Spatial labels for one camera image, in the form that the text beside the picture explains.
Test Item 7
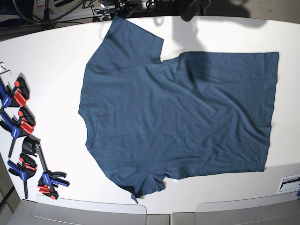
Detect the white label plate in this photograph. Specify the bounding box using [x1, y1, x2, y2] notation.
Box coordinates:
[277, 174, 300, 194]

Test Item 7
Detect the blue red bar clamp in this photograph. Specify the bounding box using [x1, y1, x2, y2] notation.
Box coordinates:
[0, 106, 36, 158]
[22, 136, 70, 200]
[7, 152, 37, 199]
[0, 76, 30, 113]

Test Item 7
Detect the black hanging camera mount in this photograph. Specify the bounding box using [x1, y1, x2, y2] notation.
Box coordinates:
[180, 0, 202, 22]

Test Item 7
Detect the dark blue T-shirt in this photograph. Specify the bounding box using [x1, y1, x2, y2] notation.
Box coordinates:
[78, 16, 279, 200]

